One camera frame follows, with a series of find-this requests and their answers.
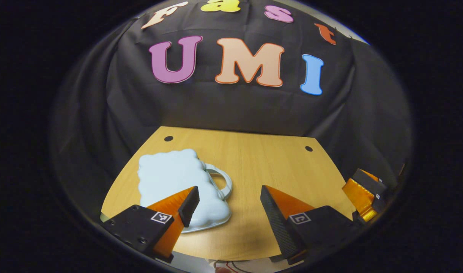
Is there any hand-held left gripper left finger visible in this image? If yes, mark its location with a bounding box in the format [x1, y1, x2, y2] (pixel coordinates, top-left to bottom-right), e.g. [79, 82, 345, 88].
[101, 186, 200, 263]

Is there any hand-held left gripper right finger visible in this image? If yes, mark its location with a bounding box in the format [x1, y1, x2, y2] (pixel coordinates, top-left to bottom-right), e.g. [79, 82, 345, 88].
[260, 185, 359, 265]

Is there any light blue suitcase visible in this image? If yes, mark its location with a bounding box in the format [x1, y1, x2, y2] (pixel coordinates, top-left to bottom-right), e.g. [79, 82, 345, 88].
[137, 149, 233, 234]

